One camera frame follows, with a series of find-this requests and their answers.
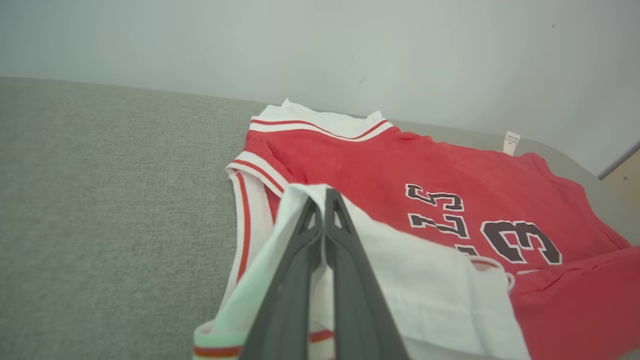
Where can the grey fabric sofa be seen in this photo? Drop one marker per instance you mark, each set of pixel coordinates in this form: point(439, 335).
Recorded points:
point(110, 210)

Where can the red basketball jersey garment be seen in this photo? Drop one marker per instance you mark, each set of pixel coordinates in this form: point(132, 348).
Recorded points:
point(380, 170)

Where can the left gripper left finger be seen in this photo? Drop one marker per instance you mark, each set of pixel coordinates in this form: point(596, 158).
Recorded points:
point(287, 300)

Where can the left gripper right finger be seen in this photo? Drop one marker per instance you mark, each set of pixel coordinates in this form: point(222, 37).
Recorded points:
point(357, 300)

